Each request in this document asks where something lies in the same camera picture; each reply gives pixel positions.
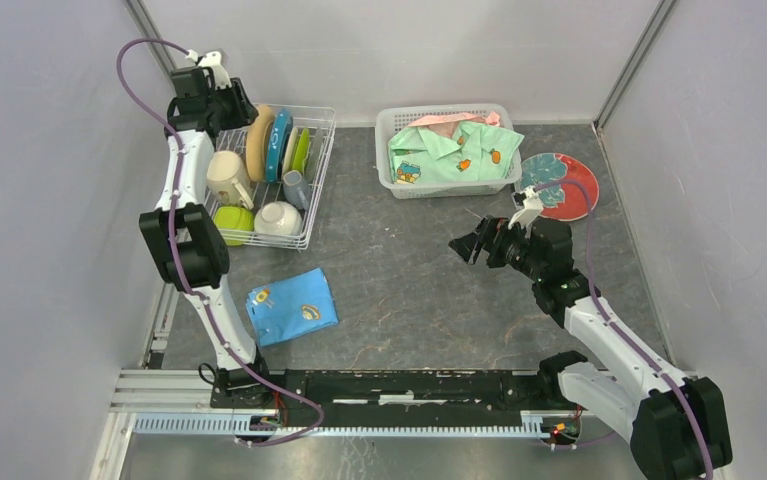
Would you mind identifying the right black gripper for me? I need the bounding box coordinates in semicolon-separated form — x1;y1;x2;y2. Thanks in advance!
448;215;544;282

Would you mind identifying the orange plate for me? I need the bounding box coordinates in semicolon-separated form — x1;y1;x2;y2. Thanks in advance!
245;104;275;182

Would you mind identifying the green interior mug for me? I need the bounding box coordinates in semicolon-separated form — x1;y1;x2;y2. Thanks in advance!
207;150;254;210

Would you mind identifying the blue polka dot plate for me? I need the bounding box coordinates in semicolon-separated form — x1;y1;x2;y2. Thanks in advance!
265;108;294;183

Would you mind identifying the cream plate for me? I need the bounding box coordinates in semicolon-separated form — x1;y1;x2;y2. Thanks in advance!
281;126;299;176

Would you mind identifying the red plate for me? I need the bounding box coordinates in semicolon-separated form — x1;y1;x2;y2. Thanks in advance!
515;153;600;222

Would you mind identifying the lime green plate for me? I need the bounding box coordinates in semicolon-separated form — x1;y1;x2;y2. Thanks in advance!
291;128;311;174

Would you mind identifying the lime green bowl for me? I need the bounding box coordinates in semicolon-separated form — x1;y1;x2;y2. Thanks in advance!
213;205;255;247

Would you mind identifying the white round bowl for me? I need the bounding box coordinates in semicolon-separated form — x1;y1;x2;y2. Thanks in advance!
254;201;303;237

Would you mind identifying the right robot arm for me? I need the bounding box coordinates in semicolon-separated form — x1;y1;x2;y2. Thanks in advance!
448;216;733;479

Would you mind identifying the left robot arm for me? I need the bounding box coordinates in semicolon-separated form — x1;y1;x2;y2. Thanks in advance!
138;66;273;408

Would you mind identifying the mint green printed shirt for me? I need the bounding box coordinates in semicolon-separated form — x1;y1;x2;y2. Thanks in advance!
387;122;524;185

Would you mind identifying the white plastic basket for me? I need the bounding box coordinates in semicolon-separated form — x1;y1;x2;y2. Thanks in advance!
375;104;524;200

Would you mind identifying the pink cloth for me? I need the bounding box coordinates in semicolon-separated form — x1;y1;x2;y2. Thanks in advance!
408;112;501;138

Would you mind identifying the blue folded cloth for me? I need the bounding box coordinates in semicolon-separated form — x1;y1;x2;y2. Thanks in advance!
246;268;339;347

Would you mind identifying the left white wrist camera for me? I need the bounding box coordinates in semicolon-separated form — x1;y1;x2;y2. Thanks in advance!
186;49;232;90

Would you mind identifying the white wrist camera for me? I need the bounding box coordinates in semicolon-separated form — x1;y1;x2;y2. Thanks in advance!
507;186;544;230
186;49;232;90

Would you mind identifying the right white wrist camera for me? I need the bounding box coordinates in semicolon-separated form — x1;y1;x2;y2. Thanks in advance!
507;186;544;230

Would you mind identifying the white wire dish rack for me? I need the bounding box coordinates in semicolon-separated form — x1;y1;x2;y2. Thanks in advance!
205;104;335;250

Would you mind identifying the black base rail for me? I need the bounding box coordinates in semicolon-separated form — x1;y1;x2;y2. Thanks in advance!
210;370;577;431

